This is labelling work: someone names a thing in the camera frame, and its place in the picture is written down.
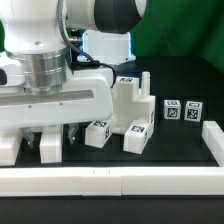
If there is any white tagged cube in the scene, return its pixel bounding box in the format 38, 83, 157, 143
164, 100, 181, 120
184, 101, 203, 122

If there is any white tagged cube right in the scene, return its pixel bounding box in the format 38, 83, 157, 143
184, 101, 203, 122

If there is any white rail barrier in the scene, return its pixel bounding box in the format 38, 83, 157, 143
0, 167, 224, 197
202, 121, 224, 167

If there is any white chair seat block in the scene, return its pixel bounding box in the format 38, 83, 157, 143
111, 71, 156, 136

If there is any grey braided wrist cable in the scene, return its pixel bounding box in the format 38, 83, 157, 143
56, 0, 116, 81

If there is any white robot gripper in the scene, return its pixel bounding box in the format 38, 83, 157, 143
0, 65, 113, 148

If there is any white front rail barrier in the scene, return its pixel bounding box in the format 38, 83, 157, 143
0, 167, 224, 197

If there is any white chair back frame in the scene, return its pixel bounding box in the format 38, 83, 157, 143
0, 125, 63, 166

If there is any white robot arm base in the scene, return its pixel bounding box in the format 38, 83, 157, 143
82, 30, 136, 65

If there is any white right rail barrier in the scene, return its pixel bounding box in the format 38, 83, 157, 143
202, 121, 224, 167

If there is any white tagged cube left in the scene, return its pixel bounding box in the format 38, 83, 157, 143
164, 100, 181, 120

